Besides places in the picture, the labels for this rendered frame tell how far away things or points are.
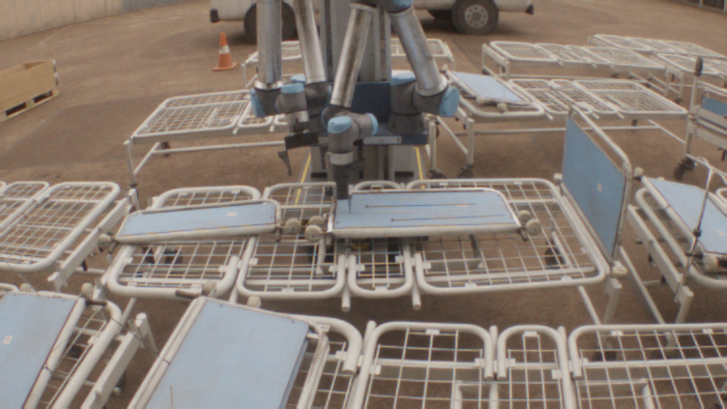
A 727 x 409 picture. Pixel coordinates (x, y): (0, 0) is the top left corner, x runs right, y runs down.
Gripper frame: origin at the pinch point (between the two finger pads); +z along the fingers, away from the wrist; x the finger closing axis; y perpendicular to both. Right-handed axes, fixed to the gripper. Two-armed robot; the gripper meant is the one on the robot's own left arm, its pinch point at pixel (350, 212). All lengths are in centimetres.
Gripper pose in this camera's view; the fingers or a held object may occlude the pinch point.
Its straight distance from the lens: 230.1
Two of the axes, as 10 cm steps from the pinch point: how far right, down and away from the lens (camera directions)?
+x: -0.1, 3.9, -9.2
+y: -10.0, 0.3, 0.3
